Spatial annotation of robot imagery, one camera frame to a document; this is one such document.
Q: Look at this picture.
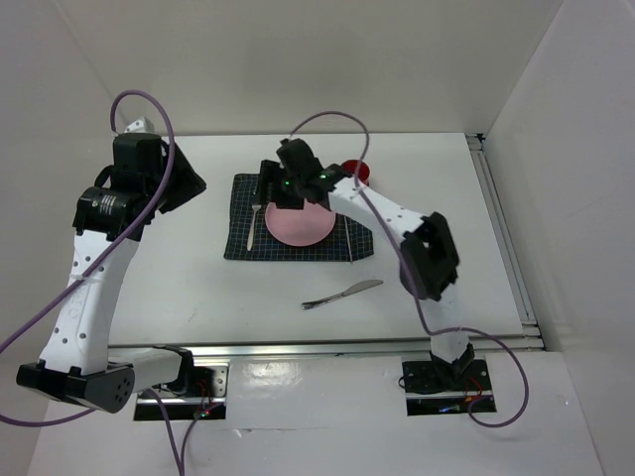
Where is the red mug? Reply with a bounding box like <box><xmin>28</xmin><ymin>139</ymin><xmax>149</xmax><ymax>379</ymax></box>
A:
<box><xmin>341</xmin><ymin>160</ymin><xmax>371</xmax><ymax>185</ymax></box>

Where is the dark checked cloth napkin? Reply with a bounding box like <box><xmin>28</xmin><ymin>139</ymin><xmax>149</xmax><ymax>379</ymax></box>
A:
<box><xmin>223</xmin><ymin>174</ymin><xmax>374</xmax><ymax>262</ymax></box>

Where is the silver knife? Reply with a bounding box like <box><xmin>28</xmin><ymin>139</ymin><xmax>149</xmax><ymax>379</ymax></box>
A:
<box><xmin>301</xmin><ymin>279</ymin><xmax>383</xmax><ymax>310</ymax></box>

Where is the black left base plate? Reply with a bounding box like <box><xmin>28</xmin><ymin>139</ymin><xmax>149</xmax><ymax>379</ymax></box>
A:
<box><xmin>151</xmin><ymin>364</ymin><xmax>228</xmax><ymax>405</ymax></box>

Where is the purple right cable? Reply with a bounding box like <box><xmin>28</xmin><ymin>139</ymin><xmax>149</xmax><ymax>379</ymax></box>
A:
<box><xmin>288</xmin><ymin>111</ymin><xmax>530</xmax><ymax>428</ymax></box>

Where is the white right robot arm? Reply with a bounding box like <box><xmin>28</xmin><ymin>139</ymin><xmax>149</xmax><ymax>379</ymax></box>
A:
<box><xmin>252</xmin><ymin>139</ymin><xmax>474</xmax><ymax>389</ymax></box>

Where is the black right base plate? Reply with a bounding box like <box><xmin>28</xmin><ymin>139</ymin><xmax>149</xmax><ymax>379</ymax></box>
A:
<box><xmin>398</xmin><ymin>359</ymin><xmax>492</xmax><ymax>395</ymax></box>

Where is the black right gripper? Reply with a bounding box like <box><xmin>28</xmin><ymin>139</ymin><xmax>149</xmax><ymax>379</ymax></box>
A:
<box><xmin>253</xmin><ymin>160</ymin><xmax>307</xmax><ymax>210</ymax></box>

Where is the pink plate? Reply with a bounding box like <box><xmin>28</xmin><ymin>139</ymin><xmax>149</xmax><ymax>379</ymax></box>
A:
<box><xmin>265</xmin><ymin>201</ymin><xmax>336</xmax><ymax>247</ymax></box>

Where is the aluminium right rail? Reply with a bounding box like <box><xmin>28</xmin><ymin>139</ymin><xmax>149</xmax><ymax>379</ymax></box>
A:
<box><xmin>465</xmin><ymin>134</ymin><xmax>538</xmax><ymax>327</ymax></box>

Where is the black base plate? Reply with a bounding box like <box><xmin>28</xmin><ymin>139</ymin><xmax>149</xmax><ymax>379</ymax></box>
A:
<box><xmin>398</xmin><ymin>359</ymin><xmax>492</xmax><ymax>395</ymax></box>
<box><xmin>151</xmin><ymin>364</ymin><xmax>228</xmax><ymax>405</ymax></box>

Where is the silver spoon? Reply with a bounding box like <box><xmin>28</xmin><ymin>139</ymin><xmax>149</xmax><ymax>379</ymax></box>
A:
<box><xmin>342</xmin><ymin>216</ymin><xmax>354</xmax><ymax>264</ymax></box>

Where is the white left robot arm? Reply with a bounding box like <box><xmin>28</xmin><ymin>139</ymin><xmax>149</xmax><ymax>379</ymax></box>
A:
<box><xmin>16</xmin><ymin>117</ymin><xmax>206</xmax><ymax>414</ymax></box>

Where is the silver fork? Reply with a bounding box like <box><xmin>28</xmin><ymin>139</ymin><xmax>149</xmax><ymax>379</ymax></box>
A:
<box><xmin>246</xmin><ymin>204</ymin><xmax>261</xmax><ymax>252</ymax></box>

